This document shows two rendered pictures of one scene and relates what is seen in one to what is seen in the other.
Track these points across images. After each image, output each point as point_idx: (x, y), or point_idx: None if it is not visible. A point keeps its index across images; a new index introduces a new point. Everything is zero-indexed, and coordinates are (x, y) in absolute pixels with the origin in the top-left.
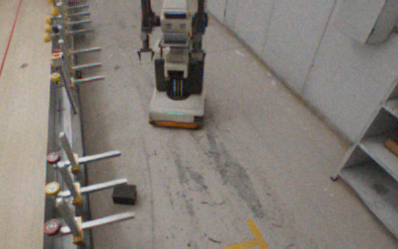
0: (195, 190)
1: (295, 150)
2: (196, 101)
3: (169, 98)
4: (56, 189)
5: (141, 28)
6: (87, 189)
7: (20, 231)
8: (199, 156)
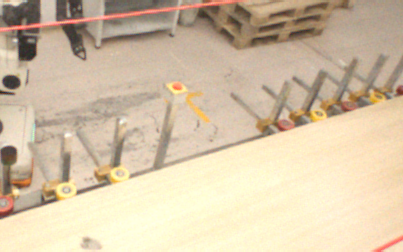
0: (143, 137)
1: (60, 61)
2: (4, 108)
3: None
4: (318, 110)
5: (64, 18)
6: (291, 105)
7: (369, 122)
8: (86, 133)
